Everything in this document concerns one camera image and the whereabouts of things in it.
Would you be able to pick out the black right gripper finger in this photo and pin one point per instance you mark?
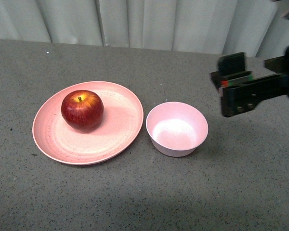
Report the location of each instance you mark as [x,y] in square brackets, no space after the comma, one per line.
[231,71]
[244,97]

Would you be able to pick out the light pink bowl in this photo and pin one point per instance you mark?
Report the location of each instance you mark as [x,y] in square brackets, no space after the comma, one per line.
[176,129]

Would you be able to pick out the red apple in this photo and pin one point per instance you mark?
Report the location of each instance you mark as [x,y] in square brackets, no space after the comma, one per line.
[82,110]

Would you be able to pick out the pink round plate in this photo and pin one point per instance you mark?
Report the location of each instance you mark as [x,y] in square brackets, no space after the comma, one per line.
[122,120]

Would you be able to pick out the white pleated curtain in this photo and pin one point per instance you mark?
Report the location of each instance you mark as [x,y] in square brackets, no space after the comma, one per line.
[259,28]

